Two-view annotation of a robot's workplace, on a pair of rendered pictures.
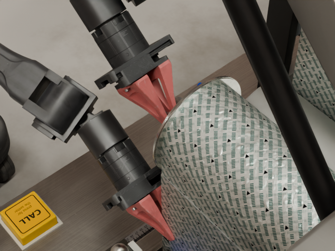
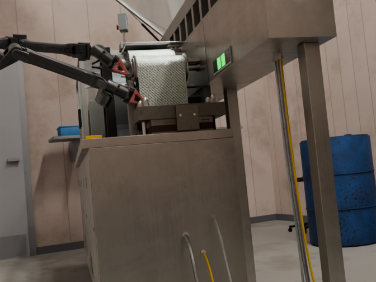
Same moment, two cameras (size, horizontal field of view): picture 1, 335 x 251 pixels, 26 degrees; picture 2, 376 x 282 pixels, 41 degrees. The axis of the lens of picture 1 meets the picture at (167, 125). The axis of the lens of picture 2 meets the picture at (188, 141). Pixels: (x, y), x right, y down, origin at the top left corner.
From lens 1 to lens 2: 2.49 m
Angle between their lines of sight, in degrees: 76
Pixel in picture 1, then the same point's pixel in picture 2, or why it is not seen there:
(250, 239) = (169, 67)
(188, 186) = (147, 70)
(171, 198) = (142, 83)
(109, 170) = (122, 88)
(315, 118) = not seen: hidden behind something
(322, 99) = not seen: hidden behind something
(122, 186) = (127, 90)
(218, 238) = (160, 79)
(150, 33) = not seen: outside the picture
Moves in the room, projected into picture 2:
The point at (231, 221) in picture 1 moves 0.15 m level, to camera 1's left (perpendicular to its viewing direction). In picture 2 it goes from (163, 67) to (146, 62)
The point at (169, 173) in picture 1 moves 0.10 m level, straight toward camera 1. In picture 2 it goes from (140, 73) to (158, 69)
